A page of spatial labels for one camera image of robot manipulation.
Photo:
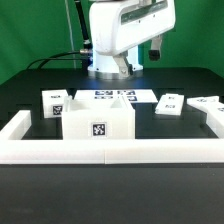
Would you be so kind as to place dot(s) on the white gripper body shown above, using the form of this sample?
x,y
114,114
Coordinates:
x,y
125,68

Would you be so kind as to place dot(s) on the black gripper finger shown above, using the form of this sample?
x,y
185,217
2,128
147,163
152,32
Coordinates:
x,y
155,50

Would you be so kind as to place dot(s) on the white cabinet body box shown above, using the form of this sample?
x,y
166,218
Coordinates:
x,y
98,119

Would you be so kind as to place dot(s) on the white cabinet door panel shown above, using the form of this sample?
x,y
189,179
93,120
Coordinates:
x,y
214,110
170,104

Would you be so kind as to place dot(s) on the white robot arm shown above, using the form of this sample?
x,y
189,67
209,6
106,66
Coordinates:
x,y
119,27

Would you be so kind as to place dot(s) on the white cabinet top block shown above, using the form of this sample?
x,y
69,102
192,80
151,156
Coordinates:
x,y
53,101

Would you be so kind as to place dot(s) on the white base tag plate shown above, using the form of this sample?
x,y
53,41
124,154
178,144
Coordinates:
x,y
133,95

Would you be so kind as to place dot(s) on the white U-shaped fence frame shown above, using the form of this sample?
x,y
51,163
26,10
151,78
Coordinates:
x,y
14,149

